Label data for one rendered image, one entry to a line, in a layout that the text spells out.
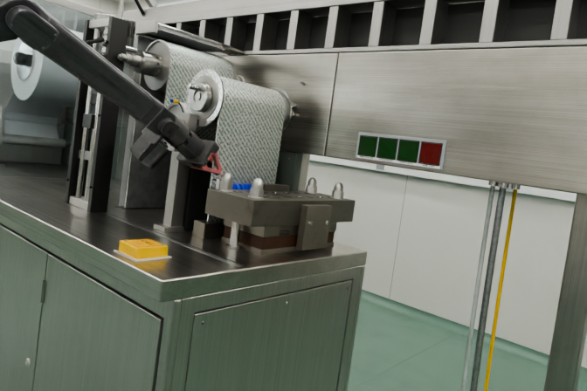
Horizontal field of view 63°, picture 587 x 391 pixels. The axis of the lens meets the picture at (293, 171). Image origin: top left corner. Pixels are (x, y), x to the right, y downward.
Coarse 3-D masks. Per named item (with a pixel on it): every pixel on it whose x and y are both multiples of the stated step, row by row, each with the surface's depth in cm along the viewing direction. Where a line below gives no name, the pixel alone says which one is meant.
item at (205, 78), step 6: (198, 78) 125; (204, 78) 123; (210, 78) 122; (210, 84) 122; (216, 84) 120; (216, 90) 120; (216, 96) 120; (216, 102) 120; (210, 108) 121; (198, 114) 124; (204, 114) 122; (210, 114) 121; (216, 120) 125
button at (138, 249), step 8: (128, 240) 98; (136, 240) 99; (144, 240) 100; (152, 240) 101; (120, 248) 97; (128, 248) 95; (136, 248) 93; (144, 248) 94; (152, 248) 95; (160, 248) 96; (136, 256) 93; (144, 256) 94; (152, 256) 95; (160, 256) 97
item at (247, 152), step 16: (224, 128) 122; (240, 128) 126; (256, 128) 130; (272, 128) 135; (224, 144) 123; (240, 144) 127; (256, 144) 131; (272, 144) 136; (224, 160) 123; (240, 160) 127; (256, 160) 132; (272, 160) 136; (240, 176) 128; (256, 176) 133; (272, 176) 137
